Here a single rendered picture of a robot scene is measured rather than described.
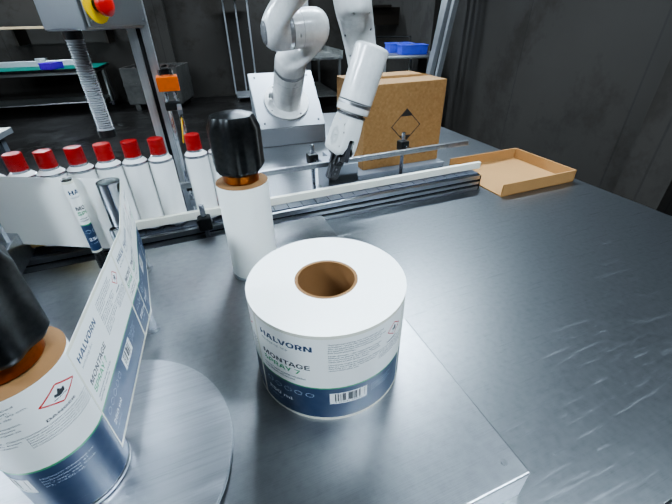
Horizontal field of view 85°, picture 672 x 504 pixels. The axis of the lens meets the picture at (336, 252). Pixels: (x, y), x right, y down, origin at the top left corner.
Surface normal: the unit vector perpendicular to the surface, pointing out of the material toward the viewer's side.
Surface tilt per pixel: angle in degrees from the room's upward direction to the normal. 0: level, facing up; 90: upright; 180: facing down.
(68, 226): 90
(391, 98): 90
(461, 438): 0
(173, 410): 0
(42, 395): 90
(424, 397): 0
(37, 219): 90
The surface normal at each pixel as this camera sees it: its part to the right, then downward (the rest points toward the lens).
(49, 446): 0.65, 0.40
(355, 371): 0.37, 0.51
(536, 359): -0.02, -0.84
